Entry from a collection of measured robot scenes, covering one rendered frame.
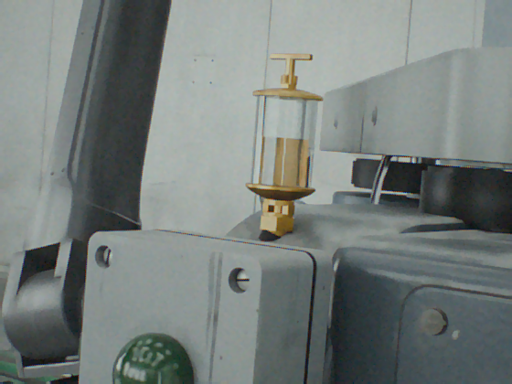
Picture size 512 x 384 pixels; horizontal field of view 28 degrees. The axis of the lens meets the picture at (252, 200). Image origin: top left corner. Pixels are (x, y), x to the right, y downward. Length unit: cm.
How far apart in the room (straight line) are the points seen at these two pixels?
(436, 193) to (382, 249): 12
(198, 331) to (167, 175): 675
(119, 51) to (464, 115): 30
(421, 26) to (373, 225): 574
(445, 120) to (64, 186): 28
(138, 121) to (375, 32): 560
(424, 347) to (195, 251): 8
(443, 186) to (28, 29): 772
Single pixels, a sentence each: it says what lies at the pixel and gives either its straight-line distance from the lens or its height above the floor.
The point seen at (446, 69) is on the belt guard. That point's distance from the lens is 48.
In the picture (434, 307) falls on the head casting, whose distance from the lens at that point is 34.
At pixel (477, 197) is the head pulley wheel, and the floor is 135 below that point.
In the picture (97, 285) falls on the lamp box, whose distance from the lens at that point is 36.
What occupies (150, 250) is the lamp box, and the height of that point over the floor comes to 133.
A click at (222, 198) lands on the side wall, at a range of 679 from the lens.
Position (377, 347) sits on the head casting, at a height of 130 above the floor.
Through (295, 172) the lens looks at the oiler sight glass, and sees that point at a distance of 40.
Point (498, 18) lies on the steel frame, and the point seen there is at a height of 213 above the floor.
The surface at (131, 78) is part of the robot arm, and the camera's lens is 70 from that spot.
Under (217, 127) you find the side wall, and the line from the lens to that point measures 683.
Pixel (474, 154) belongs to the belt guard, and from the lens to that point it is 46.
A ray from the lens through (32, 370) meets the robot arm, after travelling 67.
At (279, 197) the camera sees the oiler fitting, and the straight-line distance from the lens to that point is 40.
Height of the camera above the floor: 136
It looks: 3 degrees down
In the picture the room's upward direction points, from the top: 5 degrees clockwise
